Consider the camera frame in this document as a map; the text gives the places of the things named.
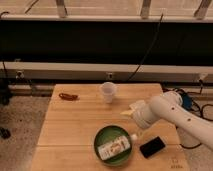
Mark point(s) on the small yellow sponge piece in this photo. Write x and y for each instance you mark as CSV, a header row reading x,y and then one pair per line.
x,y
126,113

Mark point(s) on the blue power box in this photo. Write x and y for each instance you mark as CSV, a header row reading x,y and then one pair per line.
x,y
187,102

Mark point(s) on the translucent plastic cup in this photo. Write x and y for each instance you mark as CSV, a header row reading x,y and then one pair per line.
x,y
108,91

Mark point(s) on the black smartphone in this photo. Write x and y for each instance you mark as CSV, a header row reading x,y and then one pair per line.
x,y
152,147

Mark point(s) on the green ceramic bowl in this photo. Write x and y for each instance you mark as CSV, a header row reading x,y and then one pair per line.
x,y
107,134

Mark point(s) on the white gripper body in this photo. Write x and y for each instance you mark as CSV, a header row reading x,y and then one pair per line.
x,y
136,109

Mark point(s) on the red chili pepper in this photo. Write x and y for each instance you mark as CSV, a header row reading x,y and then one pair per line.
x,y
68,97

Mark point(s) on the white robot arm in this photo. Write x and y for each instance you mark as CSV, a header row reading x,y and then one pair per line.
x,y
168,106

